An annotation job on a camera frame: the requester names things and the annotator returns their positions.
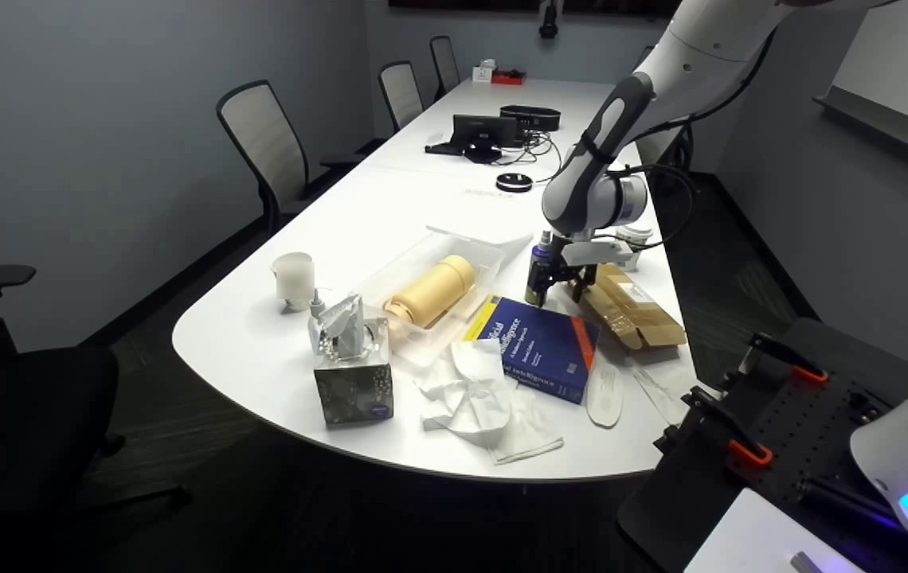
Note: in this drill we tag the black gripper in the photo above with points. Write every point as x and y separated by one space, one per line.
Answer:
574 258

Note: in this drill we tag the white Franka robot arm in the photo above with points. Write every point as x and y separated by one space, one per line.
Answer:
707 43

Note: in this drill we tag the blue bottle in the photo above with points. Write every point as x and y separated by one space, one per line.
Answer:
545 255

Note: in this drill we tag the blue book with orange tabs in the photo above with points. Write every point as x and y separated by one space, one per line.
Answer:
537 345

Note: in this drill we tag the brown cardboard box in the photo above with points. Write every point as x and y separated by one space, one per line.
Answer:
638 319

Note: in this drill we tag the round black speaker puck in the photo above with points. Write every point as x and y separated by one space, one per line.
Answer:
513 184

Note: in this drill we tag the white oval pad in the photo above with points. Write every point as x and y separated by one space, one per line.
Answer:
602 398

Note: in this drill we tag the yellow cylindrical roll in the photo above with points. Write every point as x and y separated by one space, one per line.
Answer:
434 290

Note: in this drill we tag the clear plastic bag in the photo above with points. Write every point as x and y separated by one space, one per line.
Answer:
655 388

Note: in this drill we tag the white face mask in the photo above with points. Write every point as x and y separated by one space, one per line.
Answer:
480 409

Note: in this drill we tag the white paper napkin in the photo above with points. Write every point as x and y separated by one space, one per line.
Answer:
532 434

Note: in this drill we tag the black conference phone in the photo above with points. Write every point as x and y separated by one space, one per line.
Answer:
471 135

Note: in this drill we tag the small red item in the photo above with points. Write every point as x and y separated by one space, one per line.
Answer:
507 79

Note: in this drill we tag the grey tissue box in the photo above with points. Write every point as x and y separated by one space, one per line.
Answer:
356 388

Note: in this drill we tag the small white box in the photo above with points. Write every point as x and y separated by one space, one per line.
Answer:
483 73

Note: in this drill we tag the mesh back office chair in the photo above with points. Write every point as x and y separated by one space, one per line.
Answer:
401 94
262 132
444 58

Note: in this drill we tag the small paper cup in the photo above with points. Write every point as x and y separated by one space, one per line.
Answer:
295 282

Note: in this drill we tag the black mounting board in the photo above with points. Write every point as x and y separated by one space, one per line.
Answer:
790 471

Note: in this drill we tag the white paper sheet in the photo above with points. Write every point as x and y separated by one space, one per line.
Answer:
758 542

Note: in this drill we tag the black office chair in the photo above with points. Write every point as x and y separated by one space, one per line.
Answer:
18 425

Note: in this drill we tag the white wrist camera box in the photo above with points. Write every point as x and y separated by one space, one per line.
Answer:
612 249

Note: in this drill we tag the white wall board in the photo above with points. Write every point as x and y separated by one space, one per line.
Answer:
899 65

